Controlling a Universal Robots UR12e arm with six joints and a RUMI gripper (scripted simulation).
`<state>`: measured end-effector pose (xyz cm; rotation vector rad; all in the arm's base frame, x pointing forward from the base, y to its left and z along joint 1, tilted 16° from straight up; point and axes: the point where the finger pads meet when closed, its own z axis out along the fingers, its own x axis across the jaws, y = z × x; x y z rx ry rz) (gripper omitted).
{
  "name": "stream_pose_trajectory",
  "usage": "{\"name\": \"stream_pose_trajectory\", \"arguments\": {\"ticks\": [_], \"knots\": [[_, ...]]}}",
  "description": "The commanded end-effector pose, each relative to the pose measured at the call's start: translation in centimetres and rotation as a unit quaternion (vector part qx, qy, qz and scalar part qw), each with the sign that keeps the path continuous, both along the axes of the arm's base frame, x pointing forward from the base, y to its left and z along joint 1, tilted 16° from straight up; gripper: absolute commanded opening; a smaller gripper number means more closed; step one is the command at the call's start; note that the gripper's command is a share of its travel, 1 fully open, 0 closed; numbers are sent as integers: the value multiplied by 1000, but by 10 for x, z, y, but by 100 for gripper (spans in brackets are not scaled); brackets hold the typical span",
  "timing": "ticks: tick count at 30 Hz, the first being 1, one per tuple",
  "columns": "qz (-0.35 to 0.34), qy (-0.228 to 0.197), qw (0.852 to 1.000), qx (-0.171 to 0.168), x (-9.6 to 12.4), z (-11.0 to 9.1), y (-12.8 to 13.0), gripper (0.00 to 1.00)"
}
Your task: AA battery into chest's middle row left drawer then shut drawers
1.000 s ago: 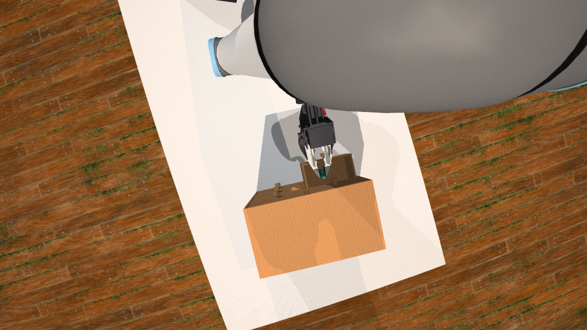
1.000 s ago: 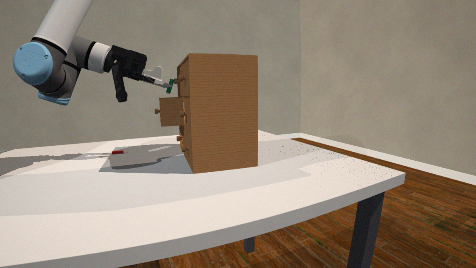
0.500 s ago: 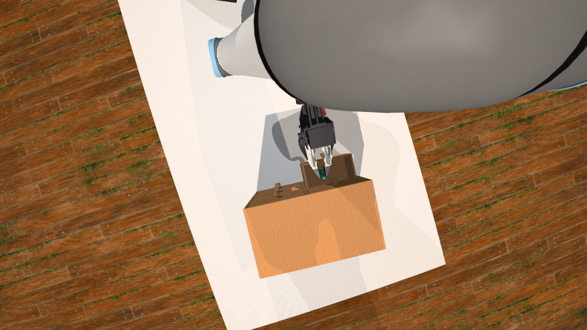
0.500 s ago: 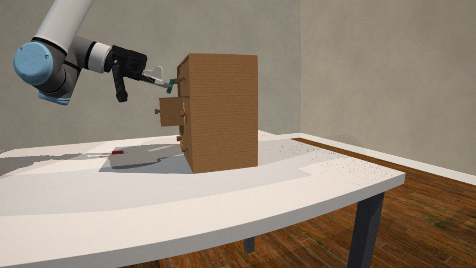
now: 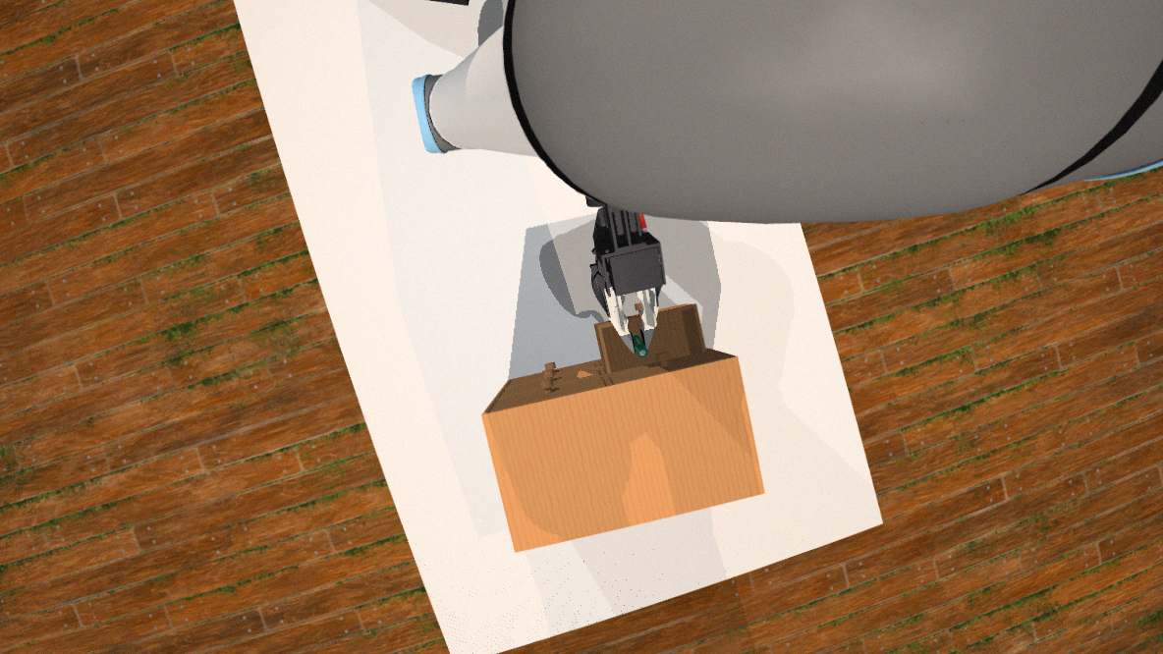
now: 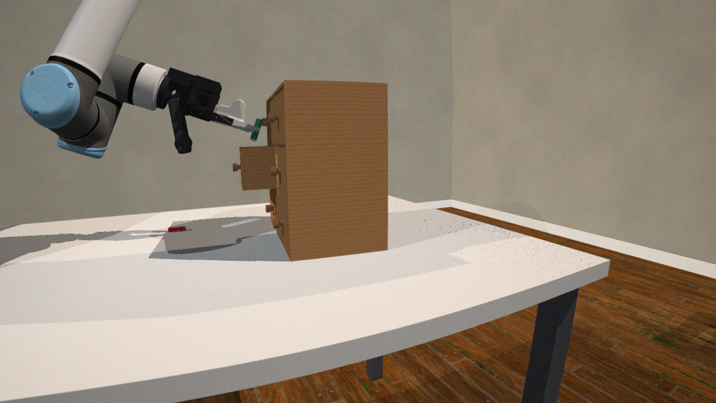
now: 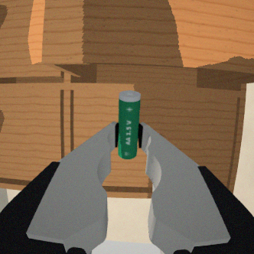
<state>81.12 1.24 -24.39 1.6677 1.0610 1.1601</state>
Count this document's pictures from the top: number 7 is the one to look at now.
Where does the green aa battery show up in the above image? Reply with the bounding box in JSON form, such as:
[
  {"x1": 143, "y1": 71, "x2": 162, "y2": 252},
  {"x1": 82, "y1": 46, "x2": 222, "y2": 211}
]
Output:
[{"x1": 118, "y1": 90, "x2": 141, "y2": 160}]

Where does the brown wooden chest of drawers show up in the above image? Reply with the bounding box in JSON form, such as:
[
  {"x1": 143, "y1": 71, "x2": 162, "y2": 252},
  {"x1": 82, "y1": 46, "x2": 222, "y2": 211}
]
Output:
[{"x1": 0, "y1": 73, "x2": 246, "y2": 199}]

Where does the brown wooden drawer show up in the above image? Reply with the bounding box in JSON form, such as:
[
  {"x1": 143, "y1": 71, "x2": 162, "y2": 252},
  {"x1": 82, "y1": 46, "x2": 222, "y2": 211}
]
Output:
[
  {"x1": 0, "y1": 0, "x2": 64, "y2": 83},
  {"x1": 73, "y1": 90, "x2": 237, "y2": 187},
  {"x1": 41, "y1": 0, "x2": 254, "y2": 88},
  {"x1": 0, "y1": 90, "x2": 64, "y2": 181}
]

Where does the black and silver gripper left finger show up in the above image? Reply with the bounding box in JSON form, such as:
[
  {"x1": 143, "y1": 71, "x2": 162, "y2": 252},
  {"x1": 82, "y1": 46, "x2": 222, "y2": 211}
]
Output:
[{"x1": 0, "y1": 121, "x2": 119, "y2": 254}]

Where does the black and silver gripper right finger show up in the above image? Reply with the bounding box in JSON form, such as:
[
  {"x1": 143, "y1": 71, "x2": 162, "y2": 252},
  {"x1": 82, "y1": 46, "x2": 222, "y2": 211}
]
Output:
[{"x1": 138, "y1": 122, "x2": 254, "y2": 254}]

